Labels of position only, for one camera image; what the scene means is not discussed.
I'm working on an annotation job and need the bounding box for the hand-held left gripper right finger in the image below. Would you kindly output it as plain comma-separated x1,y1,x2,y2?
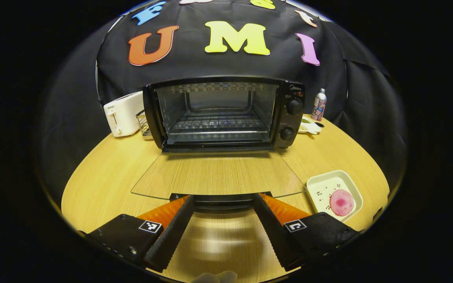
254,193,361,272

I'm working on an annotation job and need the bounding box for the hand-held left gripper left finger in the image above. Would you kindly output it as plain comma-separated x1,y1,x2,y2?
81,195,195,273

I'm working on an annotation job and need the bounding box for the white square dish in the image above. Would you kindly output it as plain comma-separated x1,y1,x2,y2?
306,170,363,222

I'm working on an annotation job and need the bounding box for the pink round food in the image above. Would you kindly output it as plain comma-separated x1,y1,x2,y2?
330,189,355,217

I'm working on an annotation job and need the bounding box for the black electric oven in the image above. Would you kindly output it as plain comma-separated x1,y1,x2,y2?
131,75,306,215

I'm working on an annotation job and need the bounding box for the white toaster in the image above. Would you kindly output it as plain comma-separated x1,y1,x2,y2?
103,91,145,138

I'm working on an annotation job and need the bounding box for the silver spray bottle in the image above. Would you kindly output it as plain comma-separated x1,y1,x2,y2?
312,88,327,121

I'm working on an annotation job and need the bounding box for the metal wire basket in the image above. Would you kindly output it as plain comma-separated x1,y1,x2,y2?
136,110,152,137

